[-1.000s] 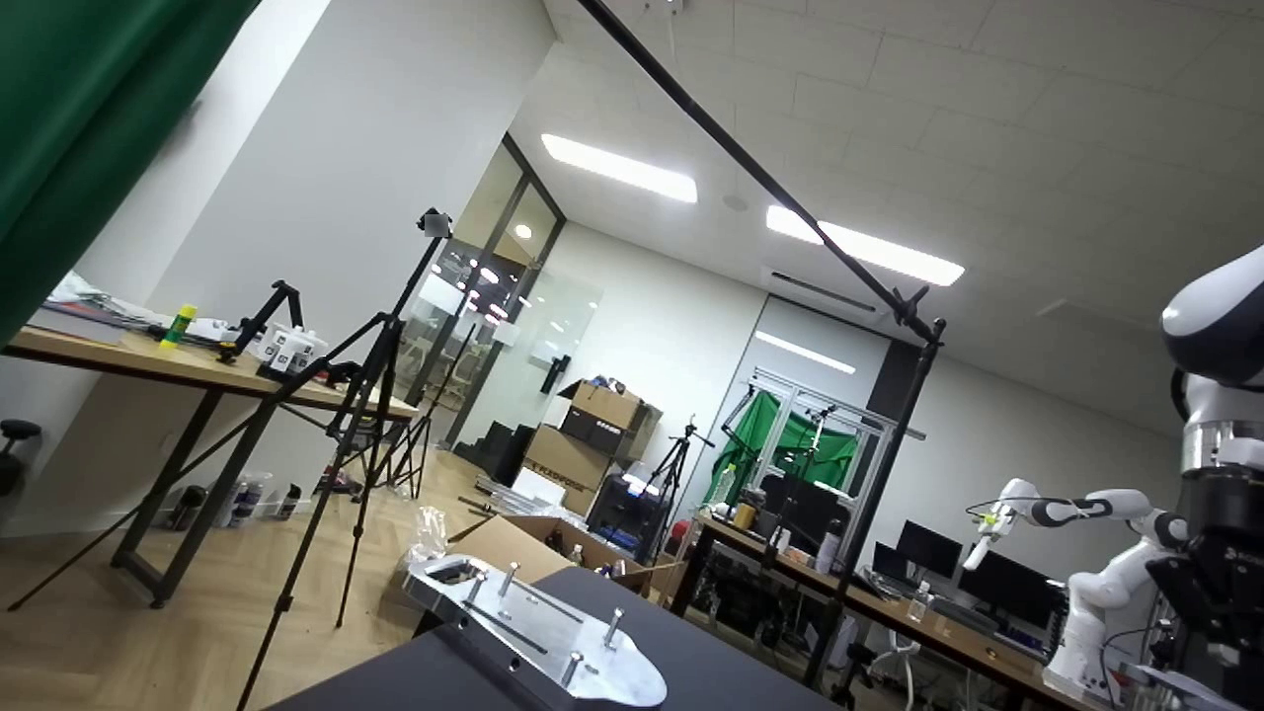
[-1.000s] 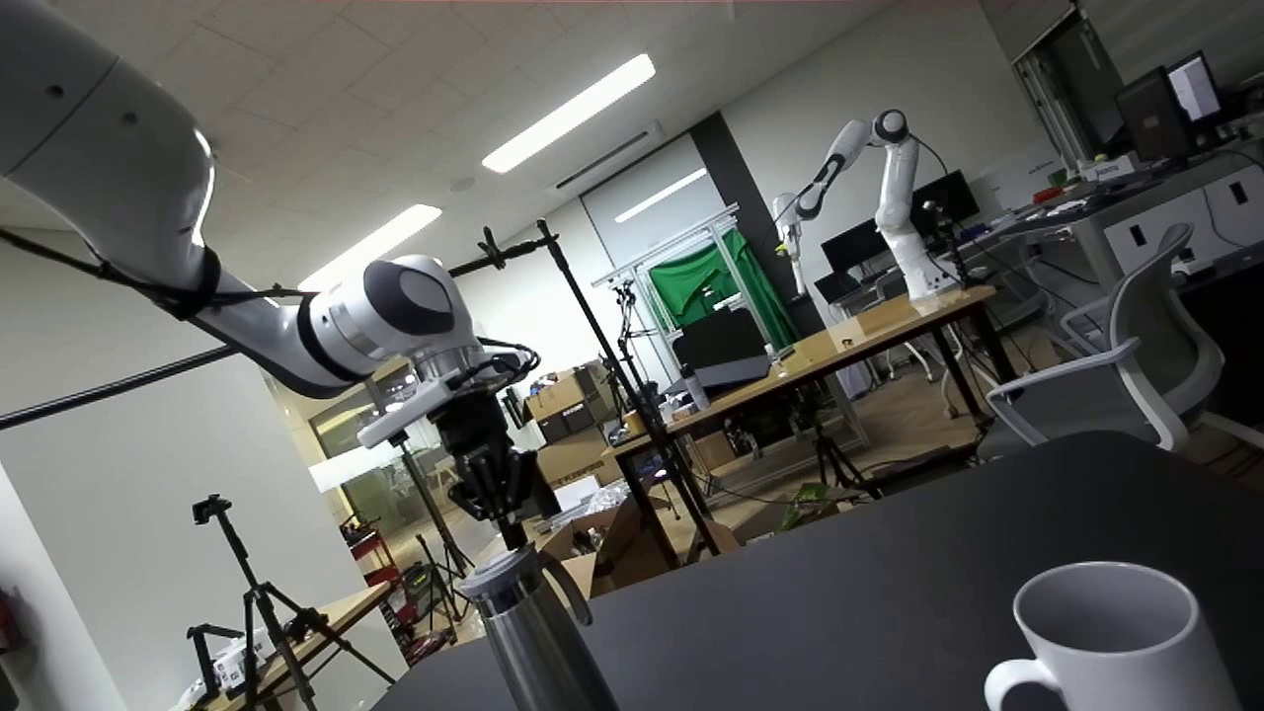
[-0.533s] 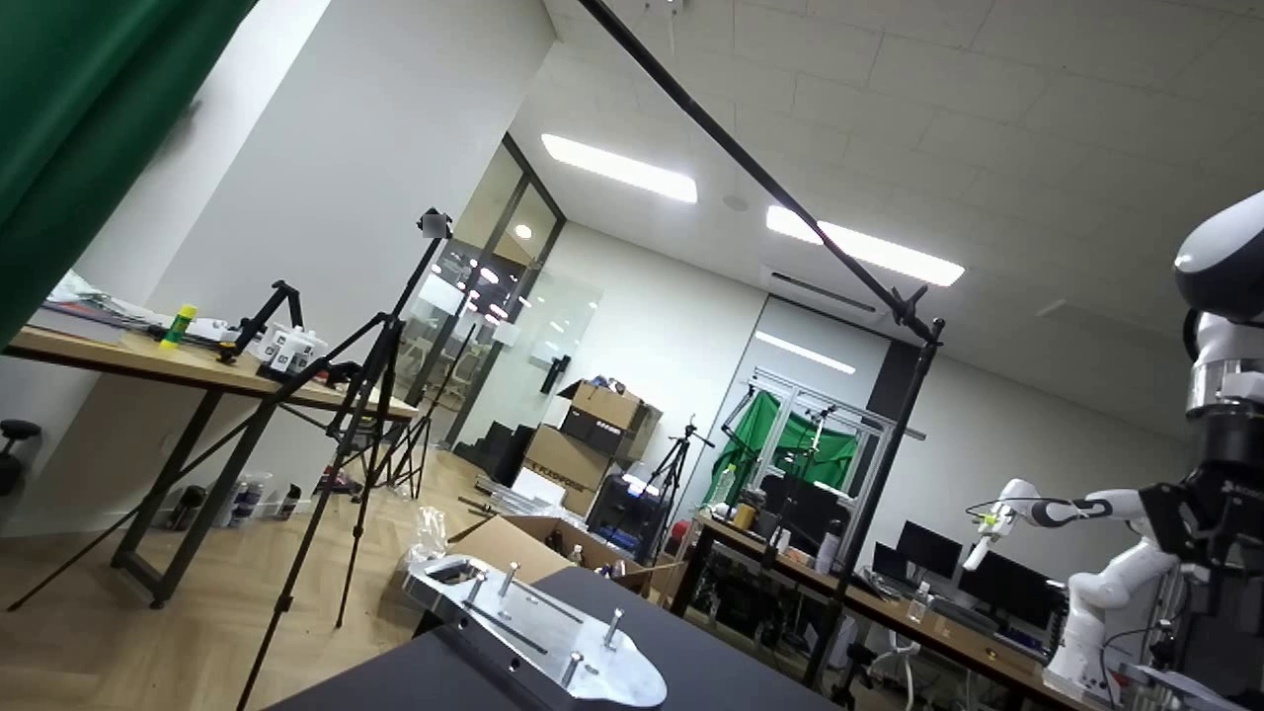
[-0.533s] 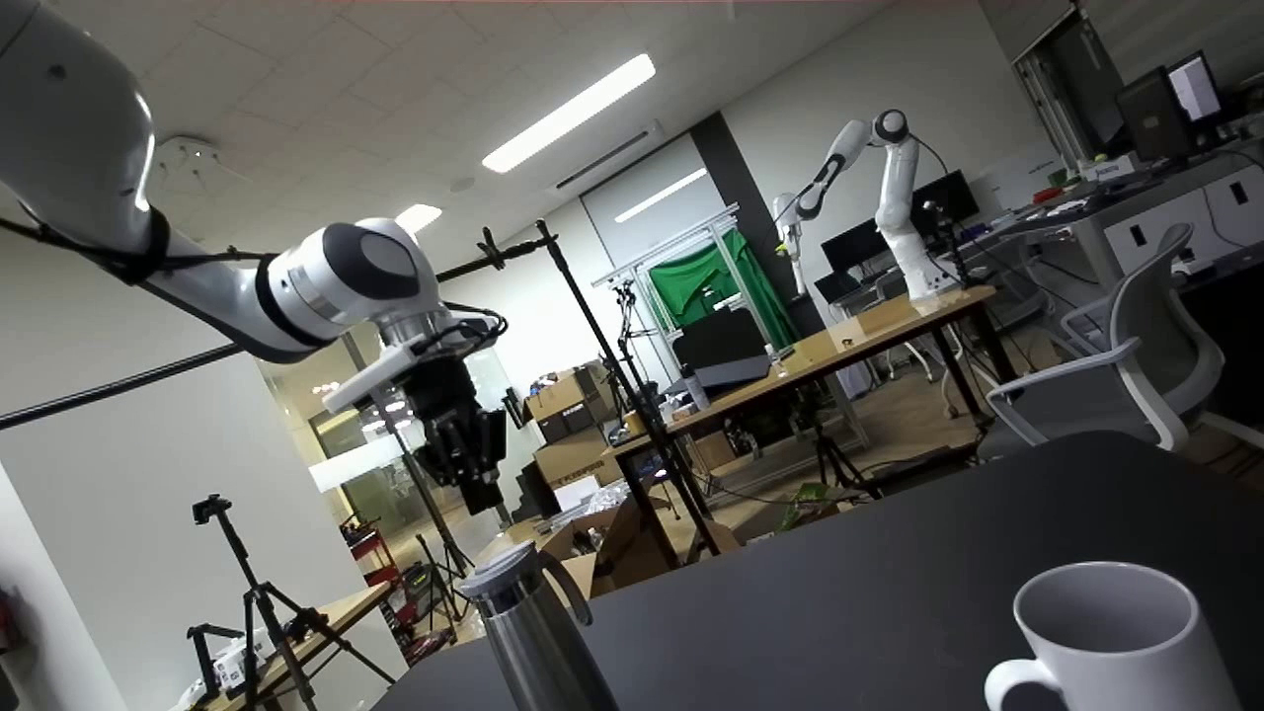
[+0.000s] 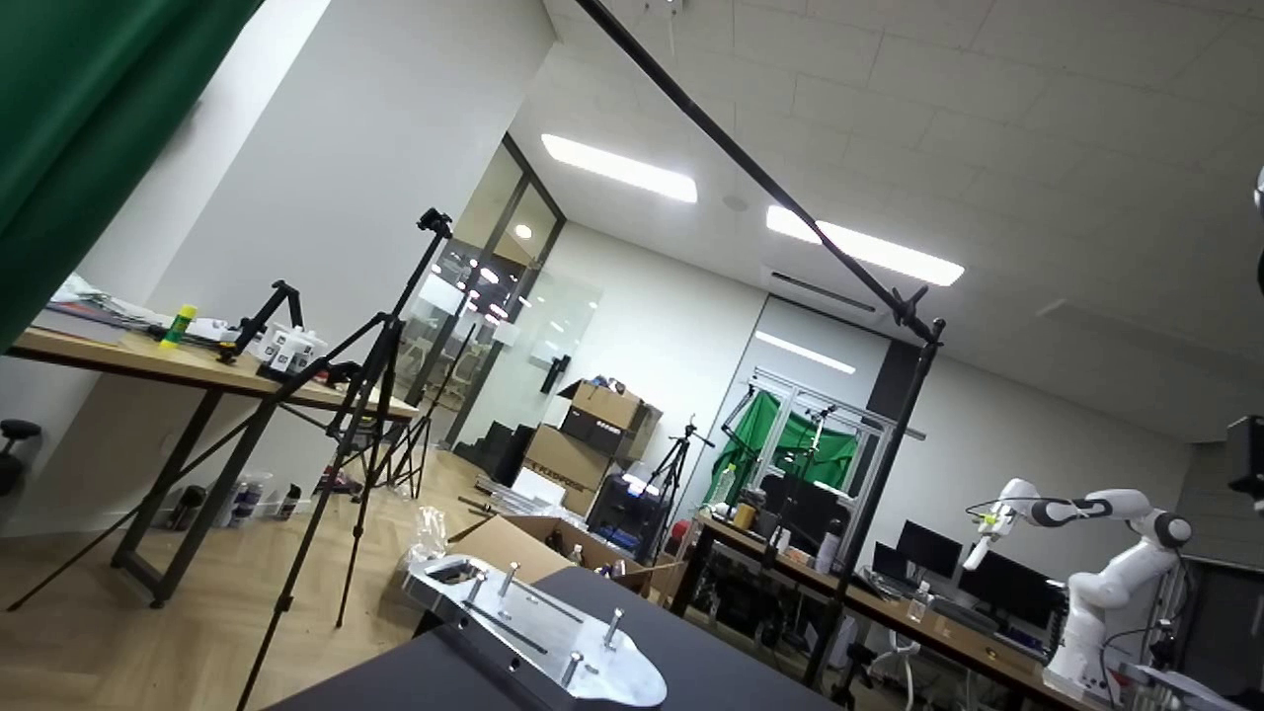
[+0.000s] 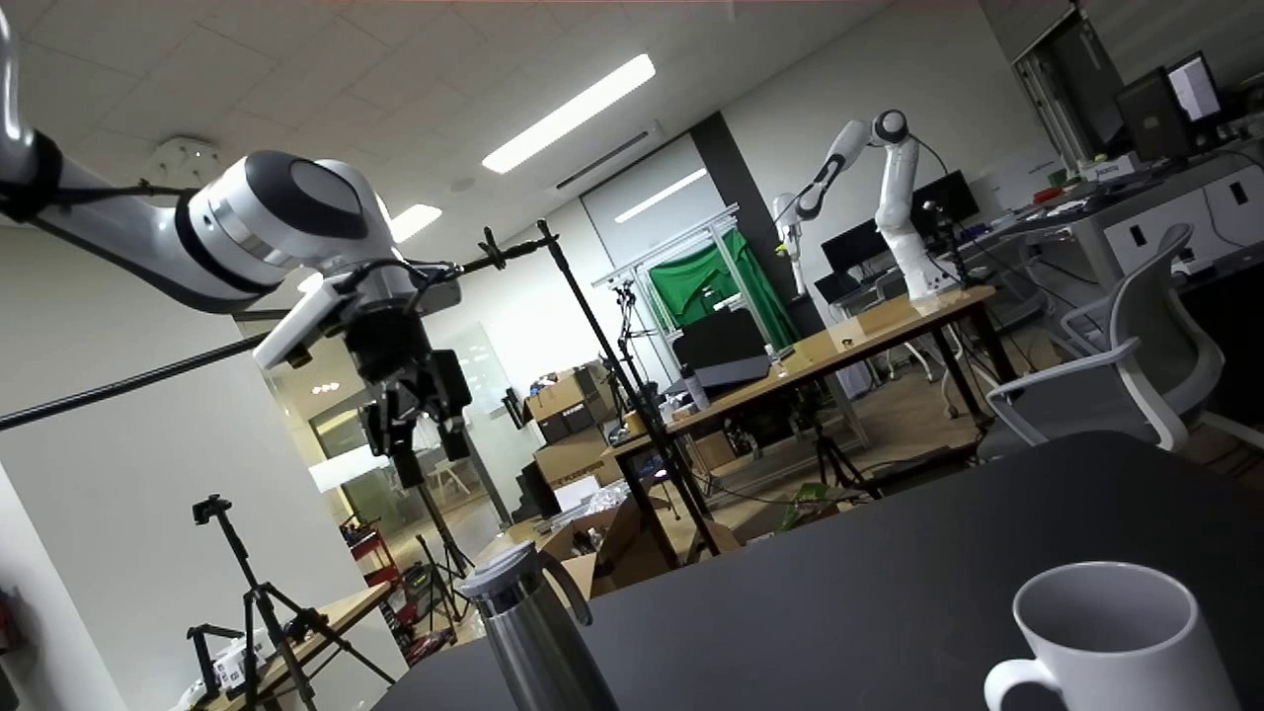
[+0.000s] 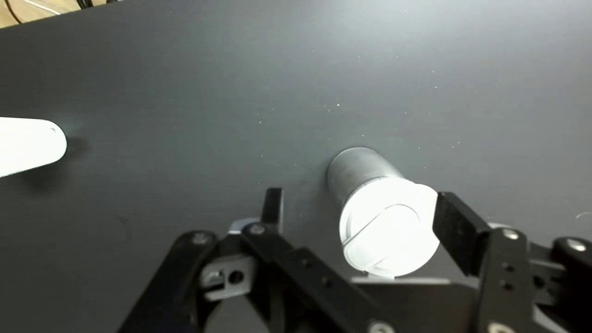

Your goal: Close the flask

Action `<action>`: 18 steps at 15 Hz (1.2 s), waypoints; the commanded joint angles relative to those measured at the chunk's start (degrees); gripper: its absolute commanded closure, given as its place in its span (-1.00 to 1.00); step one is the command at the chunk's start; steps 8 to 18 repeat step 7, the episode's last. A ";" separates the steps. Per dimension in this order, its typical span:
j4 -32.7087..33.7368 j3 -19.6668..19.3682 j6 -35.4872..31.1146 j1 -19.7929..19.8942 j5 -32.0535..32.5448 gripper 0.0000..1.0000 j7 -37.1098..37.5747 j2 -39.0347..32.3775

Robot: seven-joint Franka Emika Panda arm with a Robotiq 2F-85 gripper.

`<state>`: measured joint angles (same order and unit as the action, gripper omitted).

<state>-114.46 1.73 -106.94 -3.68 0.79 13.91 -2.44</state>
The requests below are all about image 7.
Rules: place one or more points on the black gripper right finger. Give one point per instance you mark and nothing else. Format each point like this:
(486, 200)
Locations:
(502, 278)

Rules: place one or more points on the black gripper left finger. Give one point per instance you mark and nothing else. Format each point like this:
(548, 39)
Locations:
(297, 278)

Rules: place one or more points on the white cylindrical cup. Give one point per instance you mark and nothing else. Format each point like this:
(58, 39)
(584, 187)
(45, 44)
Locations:
(386, 228)

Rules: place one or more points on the white plastic slotted bracket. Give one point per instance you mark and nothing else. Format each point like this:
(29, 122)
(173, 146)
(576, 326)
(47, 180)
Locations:
(25, 144)

